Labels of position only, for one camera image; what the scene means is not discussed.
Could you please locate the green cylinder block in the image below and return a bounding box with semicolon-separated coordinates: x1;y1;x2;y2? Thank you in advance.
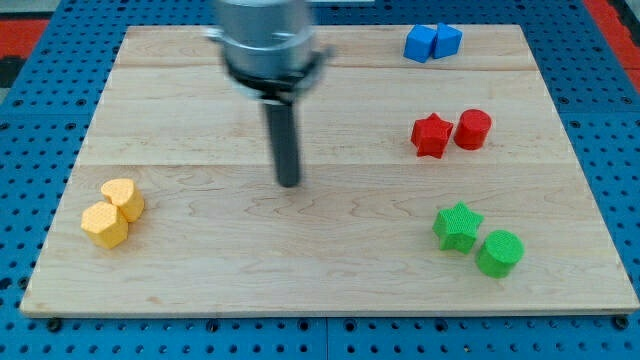
476;230;525;278

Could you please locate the green star block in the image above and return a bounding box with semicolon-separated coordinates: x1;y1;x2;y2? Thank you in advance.
432;201;484;254

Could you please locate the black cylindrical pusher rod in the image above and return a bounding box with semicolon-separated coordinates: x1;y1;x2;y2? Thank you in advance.
263;102;301;188

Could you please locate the red cylinder block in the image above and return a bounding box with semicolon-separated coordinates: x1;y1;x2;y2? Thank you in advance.
454;109;492;150

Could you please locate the red star block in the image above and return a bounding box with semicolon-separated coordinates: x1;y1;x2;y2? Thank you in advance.
411;113;454;159

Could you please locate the blue triangular block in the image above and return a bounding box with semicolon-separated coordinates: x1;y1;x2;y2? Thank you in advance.
432;23;463;59

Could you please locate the yellow hexagon block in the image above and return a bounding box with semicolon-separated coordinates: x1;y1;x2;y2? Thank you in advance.
81;201;129;249

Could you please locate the blue cube block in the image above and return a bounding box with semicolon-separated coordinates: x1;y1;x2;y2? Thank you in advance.
403;25;437;63

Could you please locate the yellow heart block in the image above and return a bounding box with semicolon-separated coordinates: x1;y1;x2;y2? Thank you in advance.
101;178;145;222

